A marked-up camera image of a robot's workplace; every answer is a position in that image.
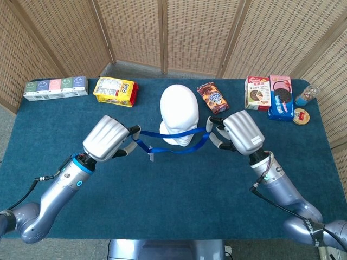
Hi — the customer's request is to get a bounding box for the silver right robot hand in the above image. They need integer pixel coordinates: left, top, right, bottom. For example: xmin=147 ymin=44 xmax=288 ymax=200
xmin=205 ymin=109 xmax=266 ymax=157

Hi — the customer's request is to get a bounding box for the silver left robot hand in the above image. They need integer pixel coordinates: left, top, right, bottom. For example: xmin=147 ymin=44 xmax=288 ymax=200
xmin=82 ymin=114 xmax=142 ymax=163

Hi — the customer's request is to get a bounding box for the blue lanyard strap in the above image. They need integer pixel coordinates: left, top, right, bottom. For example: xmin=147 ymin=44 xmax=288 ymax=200
xmin=132 ymin=127 xmax=214 ymax=157

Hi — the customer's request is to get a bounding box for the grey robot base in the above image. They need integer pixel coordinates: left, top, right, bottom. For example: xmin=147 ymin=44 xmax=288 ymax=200
xmin=107 ymin=239 xmax=227 ymax=260

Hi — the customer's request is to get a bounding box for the white foam mannequin head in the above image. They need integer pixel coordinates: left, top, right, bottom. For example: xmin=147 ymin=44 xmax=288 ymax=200
xmin=159 ymin=84 xmax=200 ymax=147

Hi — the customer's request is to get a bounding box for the red white pie box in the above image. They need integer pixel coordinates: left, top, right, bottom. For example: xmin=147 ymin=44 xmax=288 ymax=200
xmin=245 ymin=76 xmax=272 ymax=111

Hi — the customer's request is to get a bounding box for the brown chocolate cookie pack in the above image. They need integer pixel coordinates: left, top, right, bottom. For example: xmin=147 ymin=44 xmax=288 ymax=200
xmin=196 ymin=82 xmax=230 ymax=115

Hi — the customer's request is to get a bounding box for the yellow Lipo biscuit bag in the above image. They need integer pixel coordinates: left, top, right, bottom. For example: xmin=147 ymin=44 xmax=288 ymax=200
xmin=93 ymin=76 xmax=139 ymax=108

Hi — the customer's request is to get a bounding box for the blue pink Oreo box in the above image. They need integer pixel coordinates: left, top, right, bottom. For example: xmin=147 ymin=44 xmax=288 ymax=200
xmin=268 ymin=75 xmax=295 ymax=122

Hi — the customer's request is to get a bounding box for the round gold red tin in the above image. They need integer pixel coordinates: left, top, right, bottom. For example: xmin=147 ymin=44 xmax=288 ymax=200
xmin=292 ymin=108 xmax=311 ymax=126

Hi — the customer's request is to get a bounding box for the multicolour tissue pack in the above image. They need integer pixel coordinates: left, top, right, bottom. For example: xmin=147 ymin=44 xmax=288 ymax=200
xmin=23 ymin=75 xmax=89 ymax=102

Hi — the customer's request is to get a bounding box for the clear cup with candies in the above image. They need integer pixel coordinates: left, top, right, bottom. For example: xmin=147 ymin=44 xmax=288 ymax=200
xmin=294 ymin=84 xmax=320 ymax=107

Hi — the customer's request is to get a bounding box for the teal table cloth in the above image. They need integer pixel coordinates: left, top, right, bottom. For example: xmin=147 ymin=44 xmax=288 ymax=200
xmin=0 ymin=78 xmax=347 ymax=241

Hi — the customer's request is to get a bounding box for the wicker folding screen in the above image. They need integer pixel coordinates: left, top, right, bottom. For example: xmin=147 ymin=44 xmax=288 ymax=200
xmin=0 ymin=0 xmax=347 ymax=185

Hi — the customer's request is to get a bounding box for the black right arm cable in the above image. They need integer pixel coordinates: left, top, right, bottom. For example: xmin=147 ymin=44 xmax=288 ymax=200
xmin=249 ymin=175 xmax=310 ymax=222

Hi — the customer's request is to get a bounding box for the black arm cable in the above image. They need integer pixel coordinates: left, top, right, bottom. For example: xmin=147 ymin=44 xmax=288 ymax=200
xmin=7 ymin=155 xmax=82 ymax=212
xmin=249 ymin=175 xmax=310 ymax=222

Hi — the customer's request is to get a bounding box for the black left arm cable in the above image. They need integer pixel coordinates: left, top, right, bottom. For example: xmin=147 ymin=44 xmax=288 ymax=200
xmin=7 ymin=155 xmax=82 ymax=212

